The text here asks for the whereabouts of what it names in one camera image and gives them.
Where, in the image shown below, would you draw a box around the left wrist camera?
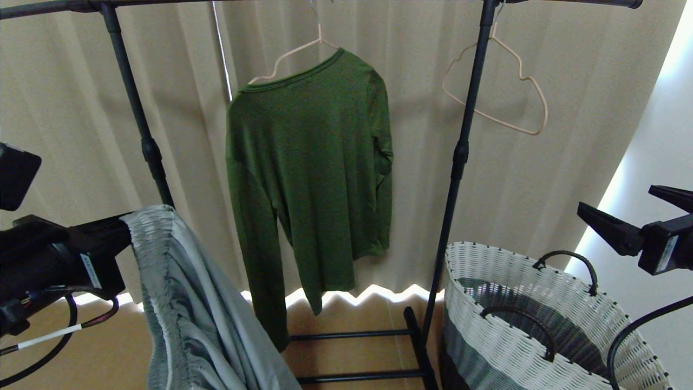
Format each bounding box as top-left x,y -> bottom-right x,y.
0,144 -> 42,212

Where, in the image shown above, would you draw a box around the green printed shirt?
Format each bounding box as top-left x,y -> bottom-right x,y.
226,48 -> 394,353

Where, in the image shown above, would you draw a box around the beige curtain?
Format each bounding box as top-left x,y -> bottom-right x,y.
0,0 -> 685,315

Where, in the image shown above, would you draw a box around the pink clothes hanger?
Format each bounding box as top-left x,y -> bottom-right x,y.
248,0 -> 339,86
442,0 -> 548,136

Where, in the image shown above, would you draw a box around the pale grey shorts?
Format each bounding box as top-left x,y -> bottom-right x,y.
120,205 -> 301,390

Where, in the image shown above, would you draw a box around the white laundry basket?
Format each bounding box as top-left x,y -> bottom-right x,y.
440,241 -> 674,390

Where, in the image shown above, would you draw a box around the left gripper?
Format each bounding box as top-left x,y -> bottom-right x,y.
0,215 -> 126,320

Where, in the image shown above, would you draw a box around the black clothes rack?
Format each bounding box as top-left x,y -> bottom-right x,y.
0,0 -> 643,390

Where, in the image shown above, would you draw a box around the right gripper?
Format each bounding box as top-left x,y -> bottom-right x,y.
577,185 -> 693,276

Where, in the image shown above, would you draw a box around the black cable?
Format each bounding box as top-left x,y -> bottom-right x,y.
0,295 -> 79,386
606,295 -> 693,390

